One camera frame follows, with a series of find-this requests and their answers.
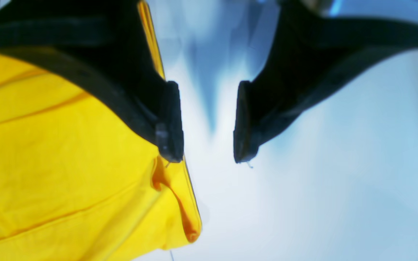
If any yellow t-shirt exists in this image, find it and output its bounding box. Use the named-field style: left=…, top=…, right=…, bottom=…
left=0, top=0, right=202, bottom=261

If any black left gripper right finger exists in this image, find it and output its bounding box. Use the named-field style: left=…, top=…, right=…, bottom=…
left=233, top=0, right=418, bottom=163

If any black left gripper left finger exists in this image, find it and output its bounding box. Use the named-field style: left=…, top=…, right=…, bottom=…
left=0, top=0, right=184, bottom=162

